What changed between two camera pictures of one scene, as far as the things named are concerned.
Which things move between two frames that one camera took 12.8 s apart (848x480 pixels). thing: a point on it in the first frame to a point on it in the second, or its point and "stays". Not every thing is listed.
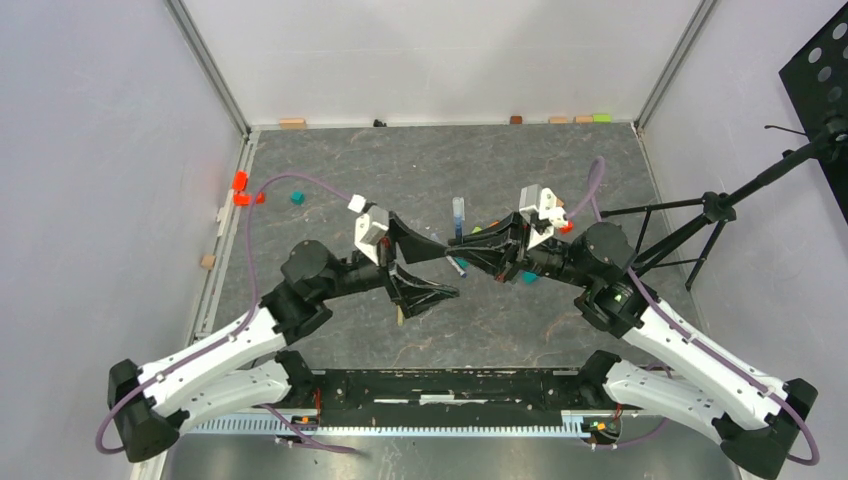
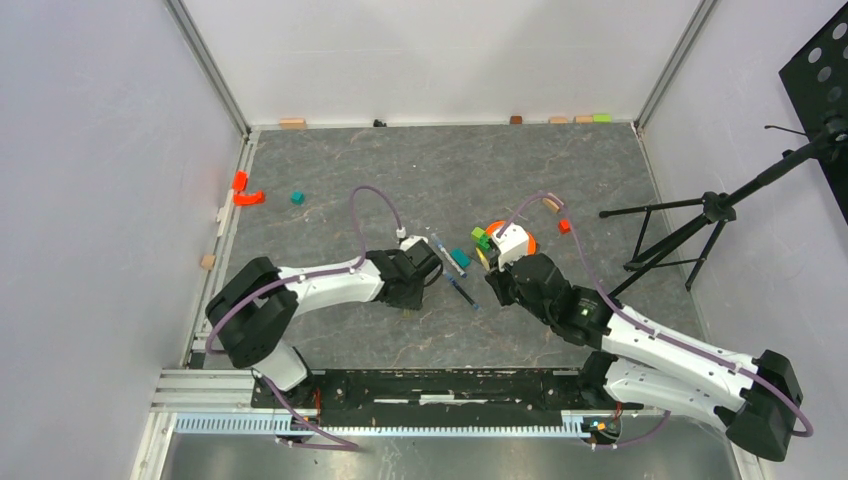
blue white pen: (457, 267) stays
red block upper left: (240, 180) stays
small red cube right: (565, 229) stays
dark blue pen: (459, 218) to (464, 294)
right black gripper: (500, 260) to (497, 279)
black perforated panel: (816, 81) stays
